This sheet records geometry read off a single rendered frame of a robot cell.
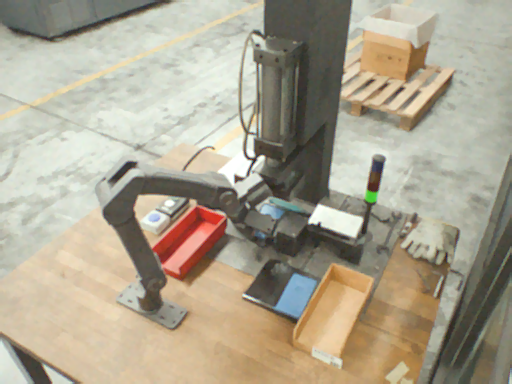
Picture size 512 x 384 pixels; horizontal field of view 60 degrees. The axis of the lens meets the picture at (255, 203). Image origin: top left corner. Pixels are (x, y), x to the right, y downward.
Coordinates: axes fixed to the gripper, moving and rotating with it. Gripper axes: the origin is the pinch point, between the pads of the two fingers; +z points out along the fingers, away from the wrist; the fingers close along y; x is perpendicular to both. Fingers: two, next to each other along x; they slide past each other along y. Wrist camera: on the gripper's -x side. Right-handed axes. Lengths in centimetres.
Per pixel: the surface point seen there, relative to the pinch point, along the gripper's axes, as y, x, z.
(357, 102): 192, 48, 213
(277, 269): -6.3, -10.0, 6.2
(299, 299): -12.2, -20.2, 2.3
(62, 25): 206, 427, 218
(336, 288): -4.5, -27.1, 8.8
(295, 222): 9.2, -8.6, 7.6
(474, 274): 21, -61, 33
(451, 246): 24, -52, 23
